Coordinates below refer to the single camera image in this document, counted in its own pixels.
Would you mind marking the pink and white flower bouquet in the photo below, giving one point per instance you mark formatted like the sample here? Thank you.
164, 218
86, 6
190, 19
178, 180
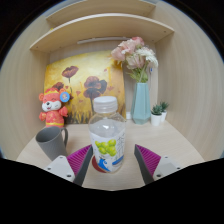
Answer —
133, 55

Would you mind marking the pale teal faceted vase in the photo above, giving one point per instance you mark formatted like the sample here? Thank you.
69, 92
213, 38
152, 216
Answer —
141, 105

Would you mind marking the yellow poppy flower painting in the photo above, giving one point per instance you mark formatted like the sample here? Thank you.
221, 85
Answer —
83, 70

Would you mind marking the small succulent in white pot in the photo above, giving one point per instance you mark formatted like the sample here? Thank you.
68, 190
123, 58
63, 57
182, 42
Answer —
156, 116
164, 111

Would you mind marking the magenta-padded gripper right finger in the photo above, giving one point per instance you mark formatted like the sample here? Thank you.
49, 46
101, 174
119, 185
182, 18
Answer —
150, 160

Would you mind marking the grey ribbed mug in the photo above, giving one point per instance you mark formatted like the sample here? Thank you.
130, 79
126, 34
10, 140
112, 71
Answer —
50, 141

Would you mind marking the light wood shelf unit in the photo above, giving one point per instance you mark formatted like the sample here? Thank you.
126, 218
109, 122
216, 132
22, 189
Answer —
100, 28

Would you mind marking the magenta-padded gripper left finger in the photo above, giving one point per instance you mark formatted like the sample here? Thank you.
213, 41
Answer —
77, 160

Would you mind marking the red plush mouse toy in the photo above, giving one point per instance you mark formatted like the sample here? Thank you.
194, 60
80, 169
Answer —
53, 110

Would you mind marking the clear plastic drink bottle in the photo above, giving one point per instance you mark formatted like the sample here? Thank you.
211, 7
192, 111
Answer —
107, 133

